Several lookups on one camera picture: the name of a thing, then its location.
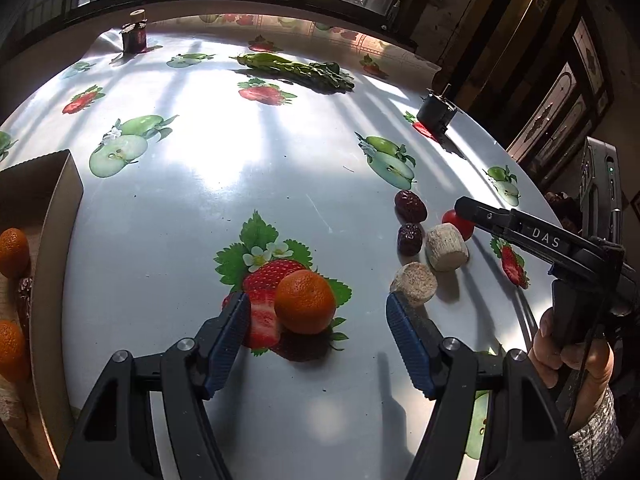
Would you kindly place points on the dark red date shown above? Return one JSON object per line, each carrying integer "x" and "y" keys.
{"x": 410, "y": 206}
{"x": 410, "y": 238}

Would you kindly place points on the small dark corked jar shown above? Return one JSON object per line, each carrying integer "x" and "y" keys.
{"x": 134, "y": 32}

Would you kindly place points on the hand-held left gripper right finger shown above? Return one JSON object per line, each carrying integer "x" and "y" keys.
{"x": 410, "y": 345}

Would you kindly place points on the person's right forearm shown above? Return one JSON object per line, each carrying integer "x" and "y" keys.
{"x": 597, "y": 440}

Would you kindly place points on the beige fibrous cylinder chunk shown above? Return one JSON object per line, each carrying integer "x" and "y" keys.
{"x": 414, "y": 285}

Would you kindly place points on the green leafy vegetable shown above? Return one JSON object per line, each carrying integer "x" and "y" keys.
{"x": 295, "y": 71}

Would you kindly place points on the carved wooden door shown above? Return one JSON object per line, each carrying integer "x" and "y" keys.
{"x": 565, "y": 105}

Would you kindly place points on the medium orange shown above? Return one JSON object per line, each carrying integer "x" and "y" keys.
{"x": 305, "y": 301}

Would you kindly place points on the brown cardboard box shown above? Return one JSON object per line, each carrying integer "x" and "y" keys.
{"x": 52, "y": 220}

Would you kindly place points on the person's right hand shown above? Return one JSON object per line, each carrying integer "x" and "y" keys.
{"x": 542, "y": 355}

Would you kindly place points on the red tomato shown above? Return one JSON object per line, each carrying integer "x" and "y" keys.
{"x": 462, "y": 225}

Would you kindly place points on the black metal device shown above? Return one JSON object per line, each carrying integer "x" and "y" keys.
{"x": 436, "y": 110}

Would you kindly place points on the large beige fibrous chunk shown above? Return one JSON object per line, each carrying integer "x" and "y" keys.
{"x": 446, "y": 247}

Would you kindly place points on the dark brown heap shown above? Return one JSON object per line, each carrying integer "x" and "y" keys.
{"x": 562, "y": 207}

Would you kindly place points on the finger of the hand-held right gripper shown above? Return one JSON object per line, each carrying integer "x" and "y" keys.
{"x": 545, "y": 242}

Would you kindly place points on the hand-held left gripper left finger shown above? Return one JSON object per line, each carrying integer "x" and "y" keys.
{"x": 227, "y": 345}

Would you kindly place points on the large orange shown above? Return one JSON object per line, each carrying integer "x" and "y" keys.
{"x": 10, "y": 350}

